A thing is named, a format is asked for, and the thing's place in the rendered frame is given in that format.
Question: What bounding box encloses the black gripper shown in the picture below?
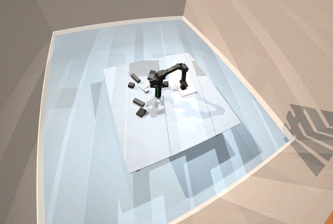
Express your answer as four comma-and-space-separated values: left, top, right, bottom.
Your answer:
150, 81, 169, 88

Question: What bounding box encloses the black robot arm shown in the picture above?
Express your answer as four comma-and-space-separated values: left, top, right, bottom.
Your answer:
149, 63, 188, 90

